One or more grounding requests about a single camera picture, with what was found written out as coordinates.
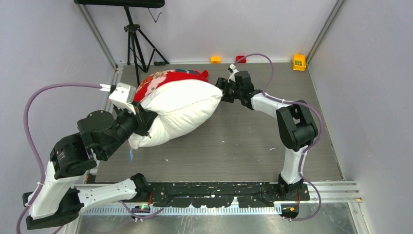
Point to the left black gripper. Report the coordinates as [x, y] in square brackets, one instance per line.
[143, 118]

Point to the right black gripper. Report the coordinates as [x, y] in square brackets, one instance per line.
[224, 84]

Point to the red cartoon print pillowcase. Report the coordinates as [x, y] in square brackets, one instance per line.
[154, 81]

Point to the white pillow insert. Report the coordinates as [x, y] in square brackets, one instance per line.
[182, 106]

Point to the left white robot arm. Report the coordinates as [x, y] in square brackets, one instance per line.
[99, 136]

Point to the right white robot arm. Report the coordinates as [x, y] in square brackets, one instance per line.
[297, 128]

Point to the red toy brick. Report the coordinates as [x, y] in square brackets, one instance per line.
[240, 59]

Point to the orange toy brick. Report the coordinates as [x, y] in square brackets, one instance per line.
[215, 60]

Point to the yellow toy block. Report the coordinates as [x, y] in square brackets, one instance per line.
[299, 62]

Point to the black overhead bar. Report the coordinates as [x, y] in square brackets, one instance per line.
[124, 3]

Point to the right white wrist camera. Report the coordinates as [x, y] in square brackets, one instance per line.
[232, 69]

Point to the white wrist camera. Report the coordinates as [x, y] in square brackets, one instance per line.
[232, 69]
[122, 95]

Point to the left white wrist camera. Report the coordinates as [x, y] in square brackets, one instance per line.
[122, 95]

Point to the black camera tripod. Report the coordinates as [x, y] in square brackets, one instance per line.
[134, 51]

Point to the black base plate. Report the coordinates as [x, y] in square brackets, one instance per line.
[221, 194]

